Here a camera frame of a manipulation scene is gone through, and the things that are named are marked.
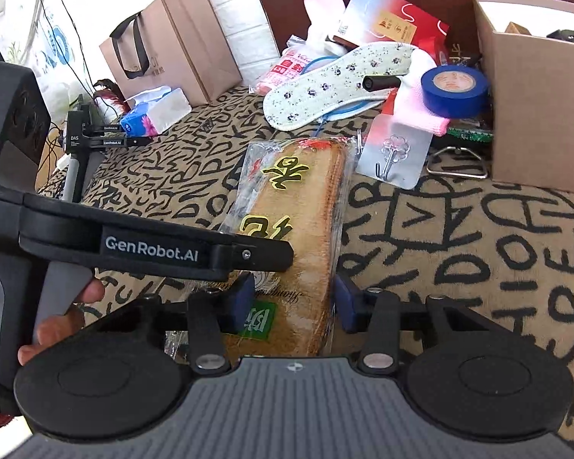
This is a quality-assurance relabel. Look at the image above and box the person's left hand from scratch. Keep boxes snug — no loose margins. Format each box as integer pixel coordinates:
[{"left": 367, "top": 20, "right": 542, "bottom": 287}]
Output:
[{"left": 17, "top": 278, "right": 105, "bottom": 366}]

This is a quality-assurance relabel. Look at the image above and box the letter-pattern brown blanket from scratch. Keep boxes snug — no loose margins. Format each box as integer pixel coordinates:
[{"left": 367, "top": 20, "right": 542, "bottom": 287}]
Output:
[{"left": 38, "top": 85, "right": 574, "bottom": 459}]

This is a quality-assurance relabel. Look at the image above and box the blue tissue pack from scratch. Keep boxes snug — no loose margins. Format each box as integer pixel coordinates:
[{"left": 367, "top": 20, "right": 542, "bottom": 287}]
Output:
[{"left": 120, "top": 86, "right": 192, "bottom": 138}]

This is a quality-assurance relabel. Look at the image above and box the adhesive hook package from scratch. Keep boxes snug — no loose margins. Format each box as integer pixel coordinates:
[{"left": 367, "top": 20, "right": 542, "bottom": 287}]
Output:
[{"left": 355, "top": 114, "right": 432, "bottom": 190}]

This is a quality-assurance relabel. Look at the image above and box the pink paper shopping bag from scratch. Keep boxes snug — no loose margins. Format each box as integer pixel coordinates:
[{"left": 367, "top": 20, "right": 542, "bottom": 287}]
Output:
[{"left": 100, "top": 0, "right": 242, "bottom": 106}]

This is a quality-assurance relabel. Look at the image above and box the pink white sock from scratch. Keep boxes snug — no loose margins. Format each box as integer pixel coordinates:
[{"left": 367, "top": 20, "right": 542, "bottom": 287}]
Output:
[
  {"left": 303, "top": 0, "right": 345, "bottom": 50},
  {"left": 393, "top": 48, "right": 449, "bottom": 137}
]

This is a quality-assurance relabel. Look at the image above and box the blue tape roll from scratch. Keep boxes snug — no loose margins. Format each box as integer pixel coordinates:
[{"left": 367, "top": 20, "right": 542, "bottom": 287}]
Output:
[{"left": 421, "top": 65, "right": 489, "bottom": 119}]

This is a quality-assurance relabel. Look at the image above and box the red snack packet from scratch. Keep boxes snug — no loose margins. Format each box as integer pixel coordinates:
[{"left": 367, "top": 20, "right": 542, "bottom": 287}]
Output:
[{"left": 249, "top": 46, "right": 314, "bottom": 96}]

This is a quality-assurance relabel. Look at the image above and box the floral fabric insole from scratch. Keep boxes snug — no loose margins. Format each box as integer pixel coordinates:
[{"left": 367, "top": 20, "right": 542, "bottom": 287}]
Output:
[{"left": 263, "top": 42, "right": 416, "bottom": 132}]

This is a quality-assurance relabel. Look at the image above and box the pink cardboard storage box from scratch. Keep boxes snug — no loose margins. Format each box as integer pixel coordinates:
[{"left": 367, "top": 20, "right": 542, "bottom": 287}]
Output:
[{"left": 473, "top": 0, "right": 574, "bottom": 192}]

